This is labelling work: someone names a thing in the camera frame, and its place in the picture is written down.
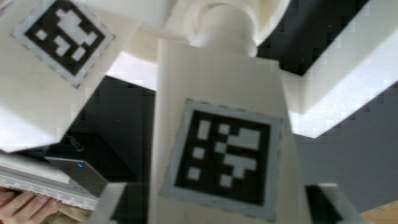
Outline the person's hand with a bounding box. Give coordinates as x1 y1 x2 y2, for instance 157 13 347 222
0 187 59 224

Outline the white stool leg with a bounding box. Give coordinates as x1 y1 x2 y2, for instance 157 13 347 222
0 0 137 152
148 1 317 224

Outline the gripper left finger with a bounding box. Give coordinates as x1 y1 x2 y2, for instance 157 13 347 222
86 182 150 224

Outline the silver laptop computer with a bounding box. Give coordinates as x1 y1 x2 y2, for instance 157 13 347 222
0 152 107 210

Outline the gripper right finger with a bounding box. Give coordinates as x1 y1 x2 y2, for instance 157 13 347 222
306 183 372 224

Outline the white round stool seat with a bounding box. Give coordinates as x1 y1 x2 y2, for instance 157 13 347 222
118 0 292 90

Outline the white right barrier wall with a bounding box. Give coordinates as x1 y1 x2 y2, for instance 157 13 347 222
281 0 398 138

